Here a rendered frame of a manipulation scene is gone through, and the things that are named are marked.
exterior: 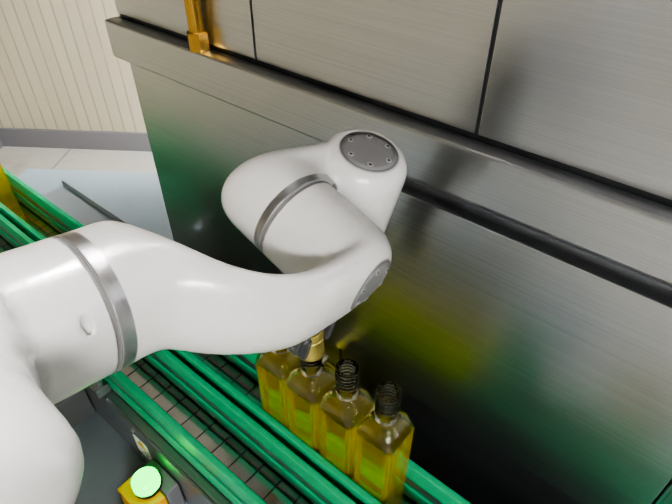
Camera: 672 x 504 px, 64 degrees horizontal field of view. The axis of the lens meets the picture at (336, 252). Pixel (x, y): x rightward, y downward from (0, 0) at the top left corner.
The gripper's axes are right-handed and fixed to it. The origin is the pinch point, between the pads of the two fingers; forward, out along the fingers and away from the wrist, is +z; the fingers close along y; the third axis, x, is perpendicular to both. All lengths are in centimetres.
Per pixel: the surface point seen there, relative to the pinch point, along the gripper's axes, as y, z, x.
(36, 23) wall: -97, 114, -264
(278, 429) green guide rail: 3.8, 20.3, 1.8
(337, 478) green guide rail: 3.9, 17.7, 12.6
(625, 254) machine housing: -13.0, -24.8, 21.1
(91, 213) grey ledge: -13, 50, -75
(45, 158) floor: -77, 187, -248
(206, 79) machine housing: -13.2, -11.0, -34.5
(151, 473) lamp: 17.5, 35.0, -10.1
